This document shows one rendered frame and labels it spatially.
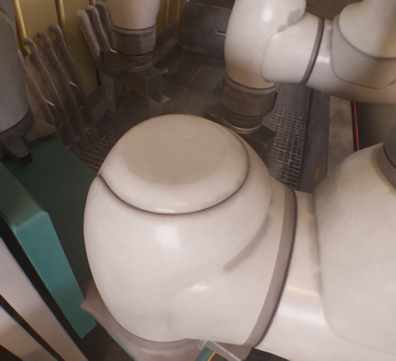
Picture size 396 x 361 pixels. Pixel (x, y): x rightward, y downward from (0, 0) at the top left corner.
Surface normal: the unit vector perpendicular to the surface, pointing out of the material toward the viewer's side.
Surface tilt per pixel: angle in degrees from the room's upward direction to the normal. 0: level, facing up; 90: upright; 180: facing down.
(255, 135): 0
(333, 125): 1
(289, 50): 84
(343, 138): 1
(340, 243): 66
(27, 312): 90
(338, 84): 107
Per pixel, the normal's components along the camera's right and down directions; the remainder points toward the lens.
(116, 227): -0.49, 0.11
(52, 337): 0.77, 0.51
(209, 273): 0.33, 0.61
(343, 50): -0.79, 0.32
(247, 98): -0.15, 0.69
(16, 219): 0.11, -0.70
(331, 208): -0.92, -0.35
